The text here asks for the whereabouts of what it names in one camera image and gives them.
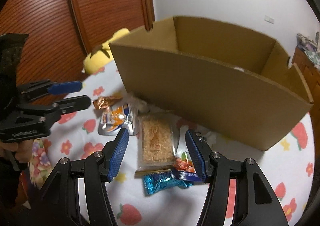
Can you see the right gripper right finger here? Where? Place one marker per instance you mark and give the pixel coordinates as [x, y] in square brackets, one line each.
[255, 200]

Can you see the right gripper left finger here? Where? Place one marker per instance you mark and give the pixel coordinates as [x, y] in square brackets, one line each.
[59, 196]

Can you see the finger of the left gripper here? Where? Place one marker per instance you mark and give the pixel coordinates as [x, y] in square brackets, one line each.
[65, 87]
[72, 104]

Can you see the copper foil snack packet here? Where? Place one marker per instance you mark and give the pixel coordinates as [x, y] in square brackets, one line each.
[104, 103]

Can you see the silver orange snack pouch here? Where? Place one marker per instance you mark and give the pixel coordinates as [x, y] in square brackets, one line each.
[124, 116]

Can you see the silver blue snack packet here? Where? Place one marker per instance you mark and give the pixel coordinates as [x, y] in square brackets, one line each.
[186, 163]

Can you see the blue foil candy packet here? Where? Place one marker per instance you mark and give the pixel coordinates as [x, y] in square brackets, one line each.
[156, 182]

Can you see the clear rice cracker packet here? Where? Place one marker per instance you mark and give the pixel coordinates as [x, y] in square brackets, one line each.
[157, 140]

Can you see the person's left hand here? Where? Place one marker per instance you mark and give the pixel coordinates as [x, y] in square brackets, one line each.
[22, 149]

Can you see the floral pyjama sleeve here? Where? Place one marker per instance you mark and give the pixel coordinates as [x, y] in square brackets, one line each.
[38, 169]

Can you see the yellow plush toy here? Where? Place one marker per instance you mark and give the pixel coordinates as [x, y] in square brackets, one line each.
[101, 55]

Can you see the wooden louvered wardrobe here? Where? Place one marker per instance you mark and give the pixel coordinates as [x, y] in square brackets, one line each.
[61, 33]

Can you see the brown cardboard box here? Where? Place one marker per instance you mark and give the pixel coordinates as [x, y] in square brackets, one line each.
[225, 77]

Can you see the wooden side cabinet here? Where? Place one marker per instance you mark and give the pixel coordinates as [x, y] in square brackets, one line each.
[310, 73]

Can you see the white wall switch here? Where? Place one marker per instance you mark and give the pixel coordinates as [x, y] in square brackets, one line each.
[269, 19]

